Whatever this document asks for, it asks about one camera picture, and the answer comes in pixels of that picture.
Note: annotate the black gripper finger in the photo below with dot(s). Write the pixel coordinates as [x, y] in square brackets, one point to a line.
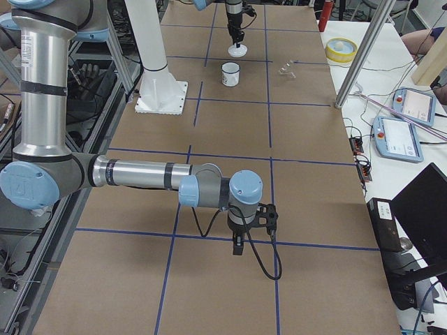
[238, 37]
[238, 245]

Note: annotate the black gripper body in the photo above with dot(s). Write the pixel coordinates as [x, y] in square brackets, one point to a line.
[237, 230]
[232, 18]

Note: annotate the clear glass funnel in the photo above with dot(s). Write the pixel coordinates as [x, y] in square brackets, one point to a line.
[287, 69]

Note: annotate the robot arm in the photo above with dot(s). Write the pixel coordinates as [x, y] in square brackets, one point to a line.
[44, 169]
[234, 13]

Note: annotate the white enamel mug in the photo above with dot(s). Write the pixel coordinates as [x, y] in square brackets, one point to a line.
[230, 74]

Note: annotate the red cylinder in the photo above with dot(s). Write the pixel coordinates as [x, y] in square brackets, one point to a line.
[325, 14]

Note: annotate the brown paper table cover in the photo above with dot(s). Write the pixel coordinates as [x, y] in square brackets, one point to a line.
[140, 264]

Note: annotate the yellow rimmed bowl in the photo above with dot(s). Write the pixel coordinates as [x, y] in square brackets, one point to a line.
[341, 50]

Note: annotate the near orange black adapter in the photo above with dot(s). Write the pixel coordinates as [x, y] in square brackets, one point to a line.
[364, 167]

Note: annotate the orange black adapter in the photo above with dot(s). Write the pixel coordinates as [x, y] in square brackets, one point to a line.
[355, 140]
[364, 167]

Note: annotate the black computer box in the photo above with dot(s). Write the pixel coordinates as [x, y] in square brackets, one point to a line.
[384, 225]

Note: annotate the far orange black adapter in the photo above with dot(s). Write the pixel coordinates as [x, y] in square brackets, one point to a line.
[355, 140]

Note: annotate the seated person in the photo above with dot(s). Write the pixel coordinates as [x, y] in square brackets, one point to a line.
[419, 42]

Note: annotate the near teach pendant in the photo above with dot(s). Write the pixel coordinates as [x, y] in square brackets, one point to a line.
[397, 139]

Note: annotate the teach pendant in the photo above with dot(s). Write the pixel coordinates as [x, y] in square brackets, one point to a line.
[415, 104]
[397, 139]

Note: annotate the black monitor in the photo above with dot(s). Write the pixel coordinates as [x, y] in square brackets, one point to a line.
[420, 208]

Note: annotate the far teach pendant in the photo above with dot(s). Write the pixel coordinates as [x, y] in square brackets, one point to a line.
[415, 104]

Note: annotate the white camera stand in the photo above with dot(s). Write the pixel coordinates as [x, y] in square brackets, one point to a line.
[159, 91]

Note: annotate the aluminium frame post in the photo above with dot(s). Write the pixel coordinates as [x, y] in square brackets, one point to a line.
[368, 41]

